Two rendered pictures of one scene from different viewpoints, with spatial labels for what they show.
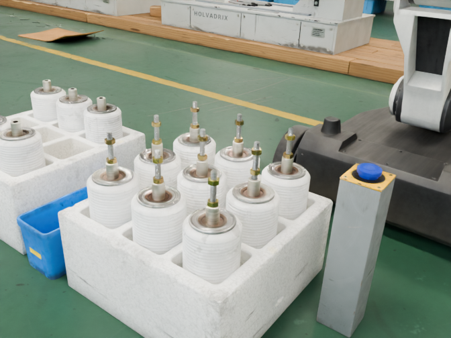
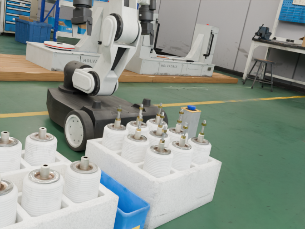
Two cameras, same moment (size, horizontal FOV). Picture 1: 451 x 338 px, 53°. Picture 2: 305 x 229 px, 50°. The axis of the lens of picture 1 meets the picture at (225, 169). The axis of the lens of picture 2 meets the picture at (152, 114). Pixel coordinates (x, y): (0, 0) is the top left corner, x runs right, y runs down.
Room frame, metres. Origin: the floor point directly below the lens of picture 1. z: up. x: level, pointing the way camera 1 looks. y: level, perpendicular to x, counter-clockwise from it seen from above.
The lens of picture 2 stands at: (0.70, 1.26, 0.65)
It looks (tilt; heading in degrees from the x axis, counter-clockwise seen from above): 15 degrees down; 276
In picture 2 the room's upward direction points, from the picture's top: 11 degrees clockwise
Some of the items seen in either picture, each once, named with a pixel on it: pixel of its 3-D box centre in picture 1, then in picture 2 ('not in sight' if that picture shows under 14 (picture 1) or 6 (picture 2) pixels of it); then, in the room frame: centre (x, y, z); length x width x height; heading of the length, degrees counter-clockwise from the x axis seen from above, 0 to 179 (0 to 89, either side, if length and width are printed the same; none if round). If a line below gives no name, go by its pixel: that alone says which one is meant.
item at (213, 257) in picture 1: (211, 266); (194, 162); (0.61, 0.02, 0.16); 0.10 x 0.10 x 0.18
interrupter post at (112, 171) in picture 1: (112, 170); (161, 146); (0.75, 0.21, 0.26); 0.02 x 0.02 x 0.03
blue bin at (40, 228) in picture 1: (91, 221); (106, 203); (0.89, 0.30, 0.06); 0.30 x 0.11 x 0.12; 143
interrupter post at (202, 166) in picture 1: (202, 167); (159, 131); (0.78, 0.04, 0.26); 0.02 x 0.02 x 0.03
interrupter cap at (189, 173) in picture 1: (202, 173); (158, 134); (0.78, 0.04, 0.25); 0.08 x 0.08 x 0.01
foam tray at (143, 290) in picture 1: (201, 243); (151, 171); (0.78, 0.04, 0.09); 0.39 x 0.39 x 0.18; 54
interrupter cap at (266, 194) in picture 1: (253, 193); (177, 131); (0.71, -0.05, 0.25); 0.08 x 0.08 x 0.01
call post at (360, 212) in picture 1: (352, 254); (184, 140); (0.67, -0.24, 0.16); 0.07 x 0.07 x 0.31; 54
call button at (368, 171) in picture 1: (368, 173); (191, 108); (0.67, -0.23, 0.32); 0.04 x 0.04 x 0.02
